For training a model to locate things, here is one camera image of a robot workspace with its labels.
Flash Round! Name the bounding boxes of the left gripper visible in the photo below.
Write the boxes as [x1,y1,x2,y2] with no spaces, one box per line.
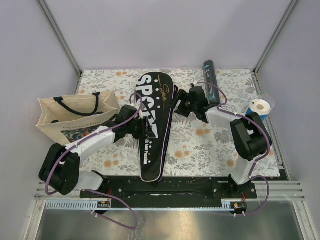
[126,116,156,140]

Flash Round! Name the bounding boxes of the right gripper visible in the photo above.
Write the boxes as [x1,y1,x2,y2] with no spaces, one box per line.
[165,89,198,119]

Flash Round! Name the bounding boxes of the black sport racket cover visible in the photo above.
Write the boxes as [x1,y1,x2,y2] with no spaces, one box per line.
[135,71,176,183]

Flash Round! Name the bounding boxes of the black shuttlecock tube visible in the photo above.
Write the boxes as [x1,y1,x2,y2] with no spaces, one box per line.
[202,60,221,106]

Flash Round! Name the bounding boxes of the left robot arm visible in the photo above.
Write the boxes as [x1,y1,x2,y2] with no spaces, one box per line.
[38,105,156,198]

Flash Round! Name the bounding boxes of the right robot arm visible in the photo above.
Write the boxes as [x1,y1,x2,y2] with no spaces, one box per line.
[170,85,272,198]

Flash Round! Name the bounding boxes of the floral table mat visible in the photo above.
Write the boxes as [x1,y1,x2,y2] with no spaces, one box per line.
[77,69,257,177]

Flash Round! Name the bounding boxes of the beige canvas tote bag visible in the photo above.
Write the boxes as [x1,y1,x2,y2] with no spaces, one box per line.
[36,91,121,145]

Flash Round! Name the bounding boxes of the blue wrapped toilet paper roll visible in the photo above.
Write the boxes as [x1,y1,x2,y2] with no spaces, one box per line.
[245,98,272,121]

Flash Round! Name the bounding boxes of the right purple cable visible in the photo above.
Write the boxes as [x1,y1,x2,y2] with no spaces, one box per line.
[197,81,273,216]

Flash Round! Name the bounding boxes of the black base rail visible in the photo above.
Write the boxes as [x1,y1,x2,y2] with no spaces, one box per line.
[79,175,258,209]

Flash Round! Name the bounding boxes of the white slotted cable duct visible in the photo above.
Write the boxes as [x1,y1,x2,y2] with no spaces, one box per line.
[46,199,247,212]

